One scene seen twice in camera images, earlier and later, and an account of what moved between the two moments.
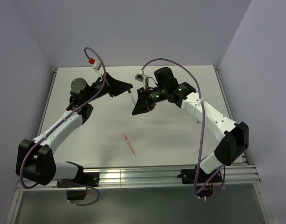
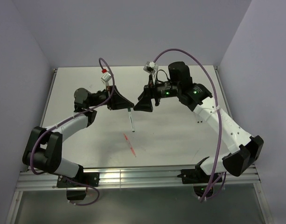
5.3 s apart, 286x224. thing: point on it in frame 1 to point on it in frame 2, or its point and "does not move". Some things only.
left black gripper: (117, 87) to (117, 101)
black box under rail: (75, 195) does not move
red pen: (131, 147) does not move
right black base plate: (188, 176) does not move
